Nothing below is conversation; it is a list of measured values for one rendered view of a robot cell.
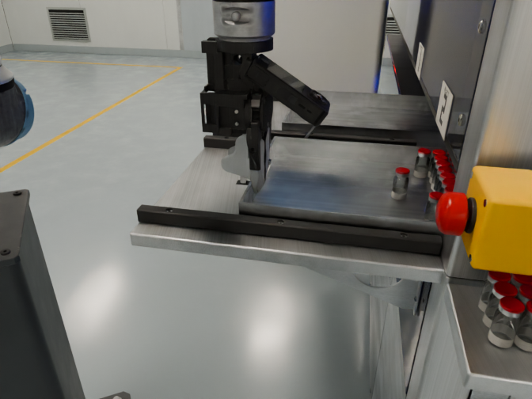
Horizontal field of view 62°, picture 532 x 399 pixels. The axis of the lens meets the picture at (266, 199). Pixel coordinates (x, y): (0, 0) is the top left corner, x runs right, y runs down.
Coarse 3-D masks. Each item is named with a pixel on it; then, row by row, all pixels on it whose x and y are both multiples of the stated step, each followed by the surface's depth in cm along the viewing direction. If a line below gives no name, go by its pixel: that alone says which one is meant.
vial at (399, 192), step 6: (396, 174) 65; (402, 174) 65; (408, 174) 65; (396, 180) 66; (402, 180) 65; (396, 186) 66; (402, 186) 66; (396, 192) 66; (402, 192) 66; (396, 198) 67; (402, 198) 66
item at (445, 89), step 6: (444, 84) 62; (444, 90) 61; (450, 96) 57; (444, 102) 60; (450, 102) 56; (438, 108) 65; (450, 108) 57; (438, 114) 64; (444, 114) 60; (438, 120) 64; (444, 120) 59; (438, 126) 63; (444, 126) 59; (444, 132) 58; (444, 138) 58
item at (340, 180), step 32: (288, 160) 80; (320, 160) 80; (352, 160) 80; (384, 160) 79; (288, 192) 69; (320, 192) 69; (352, 192) 69; (384, 192) 69; (416, 192) 69; (352, 224) 57; (384, 224) 56; (416, 224) 55
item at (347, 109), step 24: (336, 96) 109; (360, 96) 108; (384, 96) 107; (408, 96) 106; (288, 120) 94; (336, 120) 100; (360, 120) 100; (384, 120) 100; (408, 120) 100; (432, 120) 100; (432, 144) 85
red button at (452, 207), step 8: (448, 192) 40; (456, 192) 40; (440, 200) 41; (448, 200) 40; (456, 200) 39; (464, 200) 39; (440, 208) 40; (448, 208) 39; (456, 208) 39; (464, 208) 39; (440, 216) 40; (448, 216) 39; (456, 216) 39; (464, 216) 39; (440, 224) 40; (448, 224) 39; (456, 224) 39; (464, 224) 39; (448, 232) 40; (456, 232) 40
